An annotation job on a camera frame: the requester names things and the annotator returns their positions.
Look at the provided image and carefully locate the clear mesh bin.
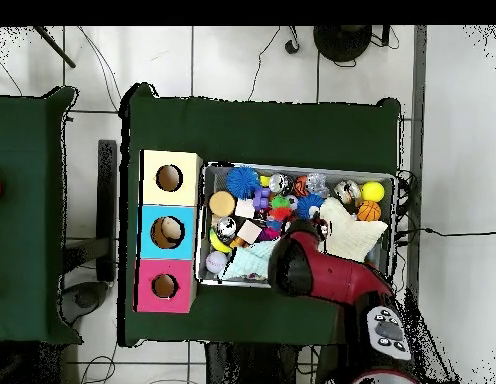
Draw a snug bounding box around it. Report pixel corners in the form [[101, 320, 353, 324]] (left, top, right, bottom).
[[194, 161, 397, 296]]

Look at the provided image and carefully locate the wooden box with three holes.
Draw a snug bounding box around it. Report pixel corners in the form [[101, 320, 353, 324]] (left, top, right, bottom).
[[133, 149, 204, 314]]

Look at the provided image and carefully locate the wooden cube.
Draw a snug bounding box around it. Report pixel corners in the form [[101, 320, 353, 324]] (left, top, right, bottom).
[[236, 218, 264, 245]]

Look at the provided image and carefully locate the toy hamburger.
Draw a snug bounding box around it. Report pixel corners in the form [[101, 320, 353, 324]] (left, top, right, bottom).
[[208, 190, 237, 218]]

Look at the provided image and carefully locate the mint green cloth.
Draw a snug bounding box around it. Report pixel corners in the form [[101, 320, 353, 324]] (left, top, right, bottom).
[[219, 237, 281, 281]]

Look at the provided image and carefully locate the blue spiky ball with eyes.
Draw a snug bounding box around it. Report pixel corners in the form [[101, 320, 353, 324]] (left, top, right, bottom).
[[294, 193, 326, 221]]

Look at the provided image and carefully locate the white toy baseball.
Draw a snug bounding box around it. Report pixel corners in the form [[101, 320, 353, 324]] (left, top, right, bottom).
[[205, 250, 229, 275]]

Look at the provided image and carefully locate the dark green table cloth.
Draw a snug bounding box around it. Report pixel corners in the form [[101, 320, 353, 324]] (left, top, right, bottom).
[[0, 86, 83, 346], [118, 82, 402, 348]]

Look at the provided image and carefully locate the cream knitted cloth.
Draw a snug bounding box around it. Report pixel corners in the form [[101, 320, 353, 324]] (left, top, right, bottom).
[[319, 196, 389, 263]]

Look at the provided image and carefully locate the orange toy basketball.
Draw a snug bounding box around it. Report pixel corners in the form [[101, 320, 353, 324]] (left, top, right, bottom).
[[356, 199, 382, 222]]

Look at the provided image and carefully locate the yellow ball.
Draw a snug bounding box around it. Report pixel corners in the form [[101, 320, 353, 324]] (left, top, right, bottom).
[[360, 180, 386, 203]]

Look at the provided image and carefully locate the black upright panel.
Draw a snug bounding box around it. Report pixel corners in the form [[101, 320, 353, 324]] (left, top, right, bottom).
[[96, 139, 118, 283]]

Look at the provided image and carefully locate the grey rounded floor base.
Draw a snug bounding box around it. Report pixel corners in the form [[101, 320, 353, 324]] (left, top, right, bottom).
[[57, 281, 110, 326]]

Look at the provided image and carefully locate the black round stand base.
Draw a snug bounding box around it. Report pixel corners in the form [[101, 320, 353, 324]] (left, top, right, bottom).
[[312, 25, 373, 63]]

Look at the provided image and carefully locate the thin black rod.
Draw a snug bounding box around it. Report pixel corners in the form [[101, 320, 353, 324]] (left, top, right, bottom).
[[32, 25, 77, 69]]

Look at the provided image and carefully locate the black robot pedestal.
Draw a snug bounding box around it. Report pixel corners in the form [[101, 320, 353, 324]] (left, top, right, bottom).
[[204, 342, 313, 384]]

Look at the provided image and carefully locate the black cable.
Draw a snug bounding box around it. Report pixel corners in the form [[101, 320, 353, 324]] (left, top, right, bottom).
[[395, 226, 496, 238]]

